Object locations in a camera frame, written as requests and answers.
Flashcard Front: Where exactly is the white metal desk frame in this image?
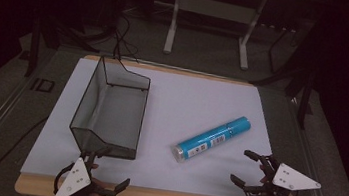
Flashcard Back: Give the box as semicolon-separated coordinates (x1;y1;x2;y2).
161;0;305;78

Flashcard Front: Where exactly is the thin black floor cable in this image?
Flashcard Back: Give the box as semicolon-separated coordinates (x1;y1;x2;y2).
0;110;50;196

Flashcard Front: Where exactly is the white table mat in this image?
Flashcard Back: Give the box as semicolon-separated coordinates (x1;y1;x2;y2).
19;52;283;196

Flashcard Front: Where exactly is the black mesh storage basket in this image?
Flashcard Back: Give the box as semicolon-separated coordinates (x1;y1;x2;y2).
65;52;154;162

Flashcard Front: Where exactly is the blue cylinder tube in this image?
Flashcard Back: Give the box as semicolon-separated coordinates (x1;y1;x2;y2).
169;107;253;172

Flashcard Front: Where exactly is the black metal stand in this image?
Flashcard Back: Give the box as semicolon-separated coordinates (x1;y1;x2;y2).
244;7;329;131
23;9;105;86

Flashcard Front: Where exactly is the person's left hand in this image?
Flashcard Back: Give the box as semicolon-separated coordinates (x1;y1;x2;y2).
63;160;112;196

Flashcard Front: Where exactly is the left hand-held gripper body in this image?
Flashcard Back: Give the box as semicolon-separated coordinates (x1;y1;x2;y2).
51;152;122;196

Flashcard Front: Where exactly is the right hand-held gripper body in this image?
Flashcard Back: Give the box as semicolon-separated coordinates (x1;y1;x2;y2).
243;152;326;196

